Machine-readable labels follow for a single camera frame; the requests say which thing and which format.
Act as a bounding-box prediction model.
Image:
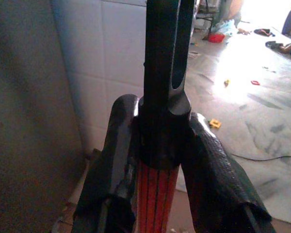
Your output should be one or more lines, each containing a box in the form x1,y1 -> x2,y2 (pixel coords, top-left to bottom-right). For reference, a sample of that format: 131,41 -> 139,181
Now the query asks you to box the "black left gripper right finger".
181,112 -> 276,233

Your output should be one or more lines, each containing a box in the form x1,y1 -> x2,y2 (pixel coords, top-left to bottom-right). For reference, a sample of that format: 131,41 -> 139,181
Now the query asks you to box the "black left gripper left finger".
72,94 -> 140,233

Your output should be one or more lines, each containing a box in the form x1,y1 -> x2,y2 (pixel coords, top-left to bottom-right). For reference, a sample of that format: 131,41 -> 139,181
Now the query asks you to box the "yellow-green dustpan red handle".
135,0 -> 195,233

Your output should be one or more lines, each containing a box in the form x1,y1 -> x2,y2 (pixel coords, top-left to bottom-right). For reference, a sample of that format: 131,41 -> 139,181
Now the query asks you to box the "dark grey fridge foot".
86,147 -> 107,172

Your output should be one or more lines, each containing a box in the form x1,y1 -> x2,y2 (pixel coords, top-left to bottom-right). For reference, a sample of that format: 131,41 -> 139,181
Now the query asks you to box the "green and yellow toy block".
209,118 -> 222,130

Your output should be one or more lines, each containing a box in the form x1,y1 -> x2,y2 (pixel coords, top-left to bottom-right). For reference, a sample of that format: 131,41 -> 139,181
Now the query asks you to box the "stainless steel fridge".
0,0 -> 88,233

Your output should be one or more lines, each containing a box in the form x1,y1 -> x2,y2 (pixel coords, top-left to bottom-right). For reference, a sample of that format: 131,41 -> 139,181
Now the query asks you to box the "red plastic basket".
207,33 -> 226,44

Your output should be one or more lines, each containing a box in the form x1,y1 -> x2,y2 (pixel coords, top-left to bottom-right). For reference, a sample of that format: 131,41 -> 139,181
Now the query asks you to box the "pale blue plastic bag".
210,19 -> 236,34

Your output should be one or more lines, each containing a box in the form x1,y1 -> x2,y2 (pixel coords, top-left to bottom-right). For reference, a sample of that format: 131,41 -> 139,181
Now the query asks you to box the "black floor cable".
231,152 -> 291,163

